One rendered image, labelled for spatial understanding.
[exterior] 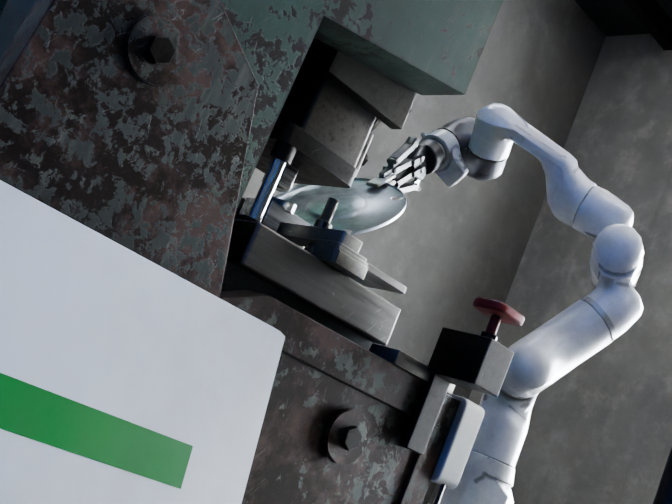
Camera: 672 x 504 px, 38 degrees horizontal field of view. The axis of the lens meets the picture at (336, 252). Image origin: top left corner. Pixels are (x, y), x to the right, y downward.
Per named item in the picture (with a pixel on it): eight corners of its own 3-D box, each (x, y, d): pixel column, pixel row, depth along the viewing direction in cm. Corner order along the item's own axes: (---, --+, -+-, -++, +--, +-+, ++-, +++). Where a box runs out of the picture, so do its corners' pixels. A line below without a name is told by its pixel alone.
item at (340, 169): (271, 194, 166) (284, 166, 167) (348, 203, 151) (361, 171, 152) (201, 149, 156) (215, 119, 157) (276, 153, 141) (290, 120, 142)
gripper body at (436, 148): (418, 168, 227) (396, 181, 221) (417, 134, 223) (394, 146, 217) (446, 173, 223) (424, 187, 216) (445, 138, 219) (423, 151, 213)
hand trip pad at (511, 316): (480, 358, 145) (498, 311, 146) (511, 366, 140) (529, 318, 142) (453, 341, 140) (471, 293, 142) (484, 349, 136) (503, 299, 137)
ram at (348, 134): (313, 181, 168) (376, 35, 174) (371, 186, 157) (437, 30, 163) (242, 132, 158) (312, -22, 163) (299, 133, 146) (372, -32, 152)
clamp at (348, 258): (289, 265, 147) (315, 204, 149) (363, 279, 134) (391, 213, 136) (261, 248, 143) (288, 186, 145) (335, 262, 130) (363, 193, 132)
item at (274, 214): (245, 242, 160) (256, 217, 161) (302, 252, 149) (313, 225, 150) (205, 218, 155) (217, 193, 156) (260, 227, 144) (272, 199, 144)
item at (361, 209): (274, 247, 186) (274, 243, 185) (261, 191, 212) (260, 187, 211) (421, 225, 189) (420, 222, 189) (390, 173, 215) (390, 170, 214)
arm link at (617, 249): (610, 350, 207) (676, 305, 209) (616, 321, 192) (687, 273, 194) (553, 284, 216) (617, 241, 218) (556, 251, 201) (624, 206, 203)
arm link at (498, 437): (504, 468, 211) (543, 363, 216) (518, 468, 193) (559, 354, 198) (457, 449, 212) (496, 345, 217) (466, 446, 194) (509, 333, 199)
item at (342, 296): (218, 301, 176) (231, 272, 177) (388, 346, 142) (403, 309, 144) (82, 231, 157) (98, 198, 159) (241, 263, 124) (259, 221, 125)
